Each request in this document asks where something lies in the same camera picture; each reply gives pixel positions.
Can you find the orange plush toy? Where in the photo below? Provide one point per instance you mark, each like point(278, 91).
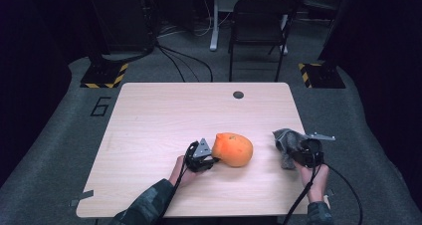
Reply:
point(234, 150)

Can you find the grey fuzzy hat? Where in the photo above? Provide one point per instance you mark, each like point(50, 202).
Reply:
point(288, 145)

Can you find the person's left hand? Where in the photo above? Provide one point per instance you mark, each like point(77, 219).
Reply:
point(180, 175)

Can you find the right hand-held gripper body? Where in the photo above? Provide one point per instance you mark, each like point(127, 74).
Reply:
point(312, 153)

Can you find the white desk leg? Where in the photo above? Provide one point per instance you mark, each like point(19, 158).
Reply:
point(284, 45)
point(214, 36)

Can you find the person's right hand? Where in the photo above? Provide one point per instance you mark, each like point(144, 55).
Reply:
point(316, 181)

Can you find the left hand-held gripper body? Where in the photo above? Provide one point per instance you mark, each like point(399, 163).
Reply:
point(199, 158)

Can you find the dark cabinet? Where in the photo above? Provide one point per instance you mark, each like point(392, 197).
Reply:
point(122, 16)

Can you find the black stand base yellow stripes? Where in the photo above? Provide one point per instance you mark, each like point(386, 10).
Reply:
point(325, 75)
point(103, 75)

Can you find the black folding chair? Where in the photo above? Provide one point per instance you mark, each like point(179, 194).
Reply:
point(258, 19)

